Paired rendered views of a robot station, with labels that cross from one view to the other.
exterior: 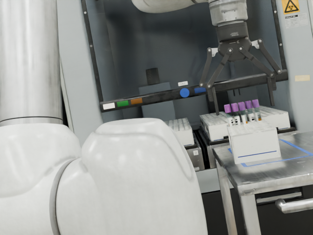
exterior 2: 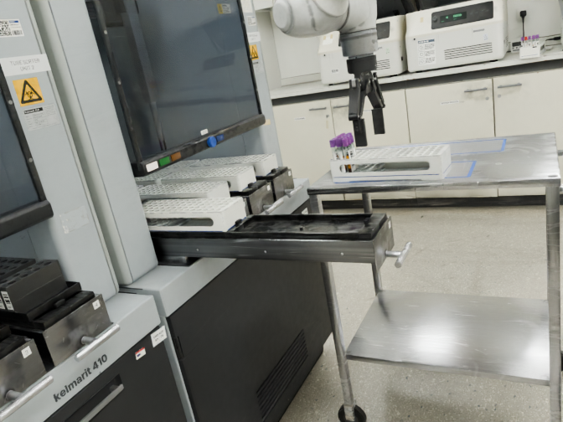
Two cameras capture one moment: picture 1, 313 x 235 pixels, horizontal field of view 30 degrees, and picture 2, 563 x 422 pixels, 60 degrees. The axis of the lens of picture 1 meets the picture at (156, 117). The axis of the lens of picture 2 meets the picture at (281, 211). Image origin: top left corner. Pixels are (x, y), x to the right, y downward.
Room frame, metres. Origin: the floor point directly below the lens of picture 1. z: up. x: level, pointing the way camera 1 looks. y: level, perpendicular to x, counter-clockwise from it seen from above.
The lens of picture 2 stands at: (1.08, 1.04, 1.18)
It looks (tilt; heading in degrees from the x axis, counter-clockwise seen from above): 18 degrees down; 298
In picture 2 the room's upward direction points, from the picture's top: 11 degrees counter-clockwise
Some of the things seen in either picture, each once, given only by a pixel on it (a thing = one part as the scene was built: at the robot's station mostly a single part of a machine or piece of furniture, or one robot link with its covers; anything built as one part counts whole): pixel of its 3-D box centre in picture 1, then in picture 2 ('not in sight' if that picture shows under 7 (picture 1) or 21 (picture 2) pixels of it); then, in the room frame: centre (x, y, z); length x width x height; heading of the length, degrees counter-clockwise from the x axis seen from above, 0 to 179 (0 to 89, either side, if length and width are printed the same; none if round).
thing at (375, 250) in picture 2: not in sight; (251, 237); (1.66, 0.11, 0.78); 0.73 x 0.14 x 0.09; 178
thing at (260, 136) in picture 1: (250, 139); (389, 164); (1.40, -0.21, 0.85); 0.30 x 0.10 x 0.06; 174
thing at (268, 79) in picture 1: (270, 91); (378, 121); (1.43, -0.29, 0.95); 0.03 x 0.01 x 0.07; 174
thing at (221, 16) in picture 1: (228, 12); (358, 44); (1.44, -0.22, 1.16); 0.09 x 0.09 x 0.06
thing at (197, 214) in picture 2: not in sight; (185, 217); (1.84, 0.10, 0.83); 0.30 x 0.10 x 0.06; 178
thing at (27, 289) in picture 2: not in sight; (35, 287); (1.90, 0.50, 0.85); 0.12 x 0.02 x 0.06; 88
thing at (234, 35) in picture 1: (234, 42); (363, 74); (1.44, -0.22, 1.09); 0.08 x 0.07 x 0.09; 84
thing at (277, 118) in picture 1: (266, 121); (233, 168); (1.97, -0.36, 0.83); 0.30 x 0.10 x 0.06; 178
